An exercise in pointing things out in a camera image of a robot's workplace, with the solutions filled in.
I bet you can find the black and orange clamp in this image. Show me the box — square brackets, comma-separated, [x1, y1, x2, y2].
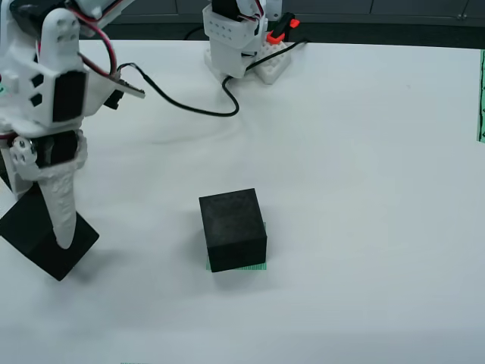
[266, 11, 301, 43]

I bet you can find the black camera cable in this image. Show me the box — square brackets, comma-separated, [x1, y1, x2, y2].
[116, 37, 310, 118]

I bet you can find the grey power cable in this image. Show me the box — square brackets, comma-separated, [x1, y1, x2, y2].
[184, 24, 208, 39]

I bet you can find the red white black servo wire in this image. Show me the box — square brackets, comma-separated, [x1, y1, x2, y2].
[77, 11, 118, 77]

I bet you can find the green square paper marker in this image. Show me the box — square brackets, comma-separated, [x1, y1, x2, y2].
[205, 221, 269, 271]

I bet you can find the grey cabinet row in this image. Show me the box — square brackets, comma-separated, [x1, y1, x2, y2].
[124, 0, 485, 26]

